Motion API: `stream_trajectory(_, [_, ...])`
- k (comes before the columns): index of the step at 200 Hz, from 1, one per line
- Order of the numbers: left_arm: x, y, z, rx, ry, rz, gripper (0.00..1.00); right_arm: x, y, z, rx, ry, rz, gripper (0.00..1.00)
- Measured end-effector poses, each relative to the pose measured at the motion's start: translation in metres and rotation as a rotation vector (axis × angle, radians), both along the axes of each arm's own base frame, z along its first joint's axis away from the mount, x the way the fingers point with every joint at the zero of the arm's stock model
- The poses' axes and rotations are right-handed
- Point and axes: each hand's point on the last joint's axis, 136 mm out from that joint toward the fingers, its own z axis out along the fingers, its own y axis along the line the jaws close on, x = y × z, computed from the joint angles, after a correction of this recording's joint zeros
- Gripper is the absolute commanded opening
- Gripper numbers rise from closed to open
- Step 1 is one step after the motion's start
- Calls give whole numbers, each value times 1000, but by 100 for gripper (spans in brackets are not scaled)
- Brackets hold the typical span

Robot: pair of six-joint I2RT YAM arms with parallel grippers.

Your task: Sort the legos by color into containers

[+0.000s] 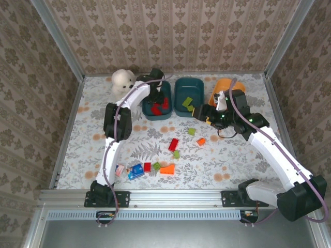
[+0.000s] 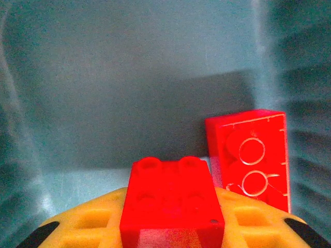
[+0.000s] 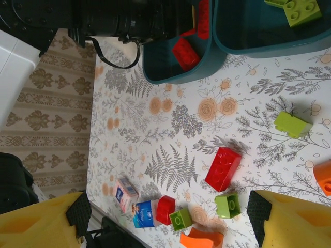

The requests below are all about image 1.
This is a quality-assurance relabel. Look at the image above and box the dark teal plastic bin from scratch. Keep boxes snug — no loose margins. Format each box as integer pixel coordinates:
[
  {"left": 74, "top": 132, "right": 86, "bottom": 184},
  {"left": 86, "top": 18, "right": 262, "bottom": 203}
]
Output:
[
  {"left": 141, "top": 79, "right": 173, "bottom": 121},
  {"left": 173, "top": 76, "right": 205, "bottom": 117}
]

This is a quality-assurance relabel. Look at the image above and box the orange plastic bin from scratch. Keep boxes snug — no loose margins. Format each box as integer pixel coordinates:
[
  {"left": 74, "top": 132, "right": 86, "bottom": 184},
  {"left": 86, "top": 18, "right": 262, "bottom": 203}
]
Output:
[{"left": 208, "top": 78, "right": 246, "bottom": 107}]

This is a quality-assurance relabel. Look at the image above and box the white plush bear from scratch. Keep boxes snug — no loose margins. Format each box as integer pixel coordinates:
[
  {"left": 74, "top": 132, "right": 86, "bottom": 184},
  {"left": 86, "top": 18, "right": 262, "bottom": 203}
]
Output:
[{"left": 111, "top": 69, "right": 136, "bottom": 103}]

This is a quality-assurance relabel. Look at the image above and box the orange sloped lego piece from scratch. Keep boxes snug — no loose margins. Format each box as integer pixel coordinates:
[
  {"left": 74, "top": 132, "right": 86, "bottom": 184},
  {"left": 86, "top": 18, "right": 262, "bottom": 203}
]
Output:
[{"left": 160, "top": 164, "right": 175, "bottom": 175}]

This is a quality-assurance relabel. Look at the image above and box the grey metal panel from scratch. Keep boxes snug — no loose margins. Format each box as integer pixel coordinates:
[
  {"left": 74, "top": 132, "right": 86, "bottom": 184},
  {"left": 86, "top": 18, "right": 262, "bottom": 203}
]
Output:
[{"left": 38, "top": 219, "right": 324, "bottom": 248}]

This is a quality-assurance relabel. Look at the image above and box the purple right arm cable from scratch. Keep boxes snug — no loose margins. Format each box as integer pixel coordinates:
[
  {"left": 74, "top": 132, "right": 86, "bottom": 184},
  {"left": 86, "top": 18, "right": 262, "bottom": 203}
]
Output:
[{"left": 229, "top": 77, "right": 329, "bottom": 224}]

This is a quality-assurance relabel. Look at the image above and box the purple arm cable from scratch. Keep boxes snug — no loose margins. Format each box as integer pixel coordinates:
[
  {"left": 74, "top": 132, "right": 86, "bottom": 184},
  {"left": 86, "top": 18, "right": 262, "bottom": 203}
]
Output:
[
  {"left": 97, "top": 73, "right": 174, "bottom": 229},
  {"left": 229, "top": 77, "right": 329, "bottom": 224}
]

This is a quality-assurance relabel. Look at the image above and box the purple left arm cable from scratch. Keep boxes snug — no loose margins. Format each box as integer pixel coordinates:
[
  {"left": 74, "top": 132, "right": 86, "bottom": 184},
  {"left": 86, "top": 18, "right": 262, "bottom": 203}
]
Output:
[{"left": 97, "top": 73, "right": 174, "bottom": 229}]

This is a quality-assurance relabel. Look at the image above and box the aluminium side rail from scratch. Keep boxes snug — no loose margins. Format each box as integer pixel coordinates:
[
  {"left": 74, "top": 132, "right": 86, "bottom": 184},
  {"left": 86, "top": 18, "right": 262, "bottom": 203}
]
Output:
[
  {"left": 49, "top": 76, "right": 85, "bottom": 189},
  {"left": 262, "top": 73, "right": 319, "bottom": 181}
]

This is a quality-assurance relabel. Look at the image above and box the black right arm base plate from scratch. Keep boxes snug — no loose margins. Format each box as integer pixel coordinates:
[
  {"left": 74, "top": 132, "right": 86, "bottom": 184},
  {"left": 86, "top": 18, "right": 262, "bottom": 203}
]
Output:
[{"left": 221, "top": 190, "right": 268, "bottom": 208}]

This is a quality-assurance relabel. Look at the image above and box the aluminium frame rail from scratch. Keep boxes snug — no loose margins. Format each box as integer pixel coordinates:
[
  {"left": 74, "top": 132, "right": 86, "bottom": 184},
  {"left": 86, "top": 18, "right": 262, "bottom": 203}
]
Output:
[{"left": 38, "top": 189, "right": 259, "bottom": 208}]

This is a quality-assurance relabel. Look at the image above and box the grey slotted cable duct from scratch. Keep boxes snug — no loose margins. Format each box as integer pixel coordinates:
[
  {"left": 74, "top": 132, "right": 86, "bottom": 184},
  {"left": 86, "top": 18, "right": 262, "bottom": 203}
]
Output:
[{"left": 47, "top": 209, "right": 243, "bottom": 221}]

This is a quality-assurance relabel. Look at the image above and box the aluminium frame post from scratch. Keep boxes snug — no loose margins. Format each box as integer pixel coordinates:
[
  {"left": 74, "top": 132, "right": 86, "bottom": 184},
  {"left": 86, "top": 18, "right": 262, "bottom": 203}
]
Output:
[
  {"left": 265, "top": 0, "right": 315, "bottom": 77},
  {"left": 30, "top": 0, "right": 86, "bottom": 80}
]

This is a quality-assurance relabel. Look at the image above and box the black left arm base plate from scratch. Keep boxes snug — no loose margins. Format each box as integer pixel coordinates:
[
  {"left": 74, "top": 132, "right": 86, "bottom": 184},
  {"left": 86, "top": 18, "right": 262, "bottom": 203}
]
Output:
[{"left": 84, "top": 190, "right": 130, "bottom": 208}]

